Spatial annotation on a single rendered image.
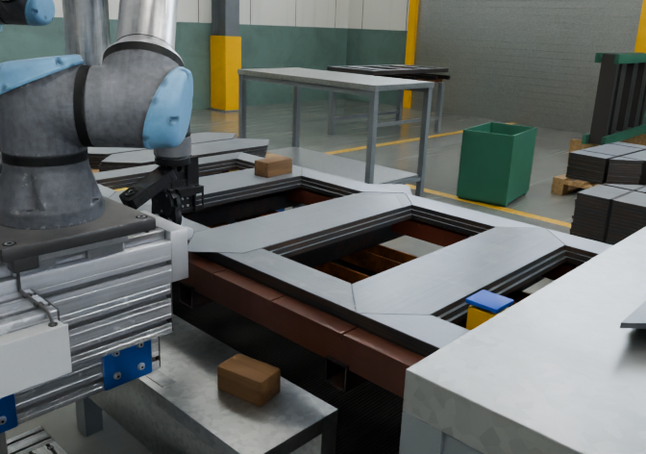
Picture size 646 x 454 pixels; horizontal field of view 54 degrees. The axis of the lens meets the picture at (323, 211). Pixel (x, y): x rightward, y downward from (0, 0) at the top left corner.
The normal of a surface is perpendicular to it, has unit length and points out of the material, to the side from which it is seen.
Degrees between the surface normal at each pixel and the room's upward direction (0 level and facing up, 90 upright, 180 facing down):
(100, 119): 100
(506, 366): 0
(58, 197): 72
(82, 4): 90
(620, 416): 0
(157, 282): 90
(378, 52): 90
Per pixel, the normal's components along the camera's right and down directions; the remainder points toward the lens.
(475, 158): -0.57, 0.22
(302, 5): 0.72, 0.22
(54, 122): 0.08, 0.54
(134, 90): 0.10, -0.22
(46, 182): 0.37, -0.03
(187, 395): 0.04, -0.96
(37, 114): 0.11, 0.33
